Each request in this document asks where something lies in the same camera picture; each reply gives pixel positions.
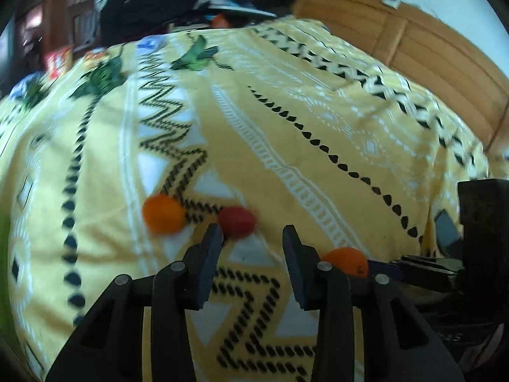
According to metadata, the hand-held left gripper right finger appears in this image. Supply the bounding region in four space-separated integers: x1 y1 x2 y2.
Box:
282 225 466 382

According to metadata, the red snack box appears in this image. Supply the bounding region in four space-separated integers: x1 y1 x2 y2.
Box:
45 46 74 80

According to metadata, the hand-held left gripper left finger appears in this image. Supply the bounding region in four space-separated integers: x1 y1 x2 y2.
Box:
45 223 224 382

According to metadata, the yellow patterned blanket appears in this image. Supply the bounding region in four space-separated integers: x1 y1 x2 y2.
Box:
0 16 492 382

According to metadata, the red plum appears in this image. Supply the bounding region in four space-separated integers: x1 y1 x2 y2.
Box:
218 206 257 241

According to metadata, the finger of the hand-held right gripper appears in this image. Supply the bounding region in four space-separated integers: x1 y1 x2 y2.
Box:
434 210 463 256
368 257 464 292

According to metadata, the wooden headboard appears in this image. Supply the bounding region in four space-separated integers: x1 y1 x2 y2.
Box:
292 0 509 160

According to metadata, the small blue packet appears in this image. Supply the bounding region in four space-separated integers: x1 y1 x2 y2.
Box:
137 36 164 52

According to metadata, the wooden chair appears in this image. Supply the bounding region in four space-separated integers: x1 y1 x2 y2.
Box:
42 0 102 54

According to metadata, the orange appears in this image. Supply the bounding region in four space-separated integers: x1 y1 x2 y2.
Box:
320 247 369 278
142 195 187 235

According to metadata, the green leafy vegetable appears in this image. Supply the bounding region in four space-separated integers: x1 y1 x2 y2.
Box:
10 72 50 108
171 36 219 72
72 58 128 98

